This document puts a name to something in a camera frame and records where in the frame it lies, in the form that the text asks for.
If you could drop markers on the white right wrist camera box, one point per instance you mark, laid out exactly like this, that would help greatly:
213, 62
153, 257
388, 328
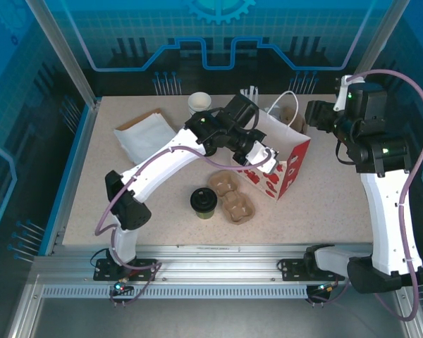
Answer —
342, 93

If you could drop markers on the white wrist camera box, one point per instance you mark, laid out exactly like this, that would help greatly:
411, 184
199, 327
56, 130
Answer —
342, 93
261, 151

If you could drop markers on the brown pulp cup carrier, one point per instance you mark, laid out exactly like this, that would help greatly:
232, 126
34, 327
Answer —
231, 199

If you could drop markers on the small LED connector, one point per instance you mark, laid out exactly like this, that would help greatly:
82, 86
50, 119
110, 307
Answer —
324, 288
120, 287

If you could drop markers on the white paper napkin bag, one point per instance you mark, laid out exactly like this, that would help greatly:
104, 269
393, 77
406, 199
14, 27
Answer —
144, 141

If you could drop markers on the brown paper sheet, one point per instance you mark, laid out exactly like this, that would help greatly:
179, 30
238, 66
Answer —
134, 121

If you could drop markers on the white red-printed paper bag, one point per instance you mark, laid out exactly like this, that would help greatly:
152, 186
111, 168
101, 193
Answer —
282, 135

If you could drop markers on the aluminium table rail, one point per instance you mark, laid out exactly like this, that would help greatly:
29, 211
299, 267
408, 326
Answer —
215, 260

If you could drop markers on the brown pulp carrier stack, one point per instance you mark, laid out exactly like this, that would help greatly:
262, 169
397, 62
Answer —
290, 118

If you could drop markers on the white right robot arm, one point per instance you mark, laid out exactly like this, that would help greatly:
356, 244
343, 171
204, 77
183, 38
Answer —
391, 218

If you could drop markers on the aluminium frame post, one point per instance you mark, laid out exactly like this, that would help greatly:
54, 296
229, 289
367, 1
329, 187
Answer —
64, 53
381, 35

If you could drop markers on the lidded green coffee cup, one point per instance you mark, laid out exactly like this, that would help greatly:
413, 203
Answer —
203, 200

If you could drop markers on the white straws bundle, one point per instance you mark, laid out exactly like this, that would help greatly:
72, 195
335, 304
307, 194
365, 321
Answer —
250, 93

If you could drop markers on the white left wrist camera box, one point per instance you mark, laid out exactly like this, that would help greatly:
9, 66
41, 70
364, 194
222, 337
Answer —
261, 151

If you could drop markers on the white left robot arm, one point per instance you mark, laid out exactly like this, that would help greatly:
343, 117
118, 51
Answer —
155, 162

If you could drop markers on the white paper cup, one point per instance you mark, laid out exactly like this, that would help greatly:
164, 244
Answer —
200, 100
194, 112

